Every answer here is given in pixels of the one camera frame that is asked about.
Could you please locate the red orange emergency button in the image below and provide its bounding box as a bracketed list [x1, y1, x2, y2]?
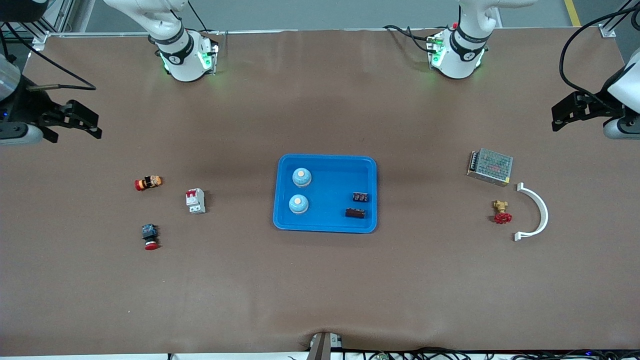
[134, 175, 163, 192]

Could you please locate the metal mesh power supply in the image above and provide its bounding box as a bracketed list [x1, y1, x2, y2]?
[466, 148, 514, 188]

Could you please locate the blue black red pushbutton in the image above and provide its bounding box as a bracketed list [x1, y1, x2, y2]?
[141, 224, 160, 251]

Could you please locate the white red circuit breaker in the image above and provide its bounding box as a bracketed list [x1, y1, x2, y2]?
[185, 188, 207, 215]

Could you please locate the blue plastic tray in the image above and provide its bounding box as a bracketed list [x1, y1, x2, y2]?
[272, 153, 378, 234]

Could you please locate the table cover sheet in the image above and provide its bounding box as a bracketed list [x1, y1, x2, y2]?
[0, 27, 640, 357]

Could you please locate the grey table edge clamp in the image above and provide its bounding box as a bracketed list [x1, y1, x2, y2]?
[307, 331, 345, 360]

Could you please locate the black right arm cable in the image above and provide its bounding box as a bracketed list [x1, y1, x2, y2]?
[0, 20, 97, 92]

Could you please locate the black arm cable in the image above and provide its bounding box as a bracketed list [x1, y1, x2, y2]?
[0, 20, 97, 92]
[559, 2, 640, 108]

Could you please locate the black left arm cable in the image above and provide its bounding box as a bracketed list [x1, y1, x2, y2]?
[559, 2, 640, 108]

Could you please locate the aluminium frame profile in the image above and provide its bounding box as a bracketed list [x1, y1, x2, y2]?
[598, 0, 640, 38]
[0, 0, 76, 52]

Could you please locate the white curved plastic bracket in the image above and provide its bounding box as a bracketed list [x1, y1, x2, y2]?
[514, 182, 549, 242]

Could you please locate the brass valve red handle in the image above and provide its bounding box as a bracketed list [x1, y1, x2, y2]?
[491, 200, 513, 225]

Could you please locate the black base cable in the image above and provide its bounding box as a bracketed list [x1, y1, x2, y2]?
[383, 24, 441, 53]
[187, 0, 221, 36]

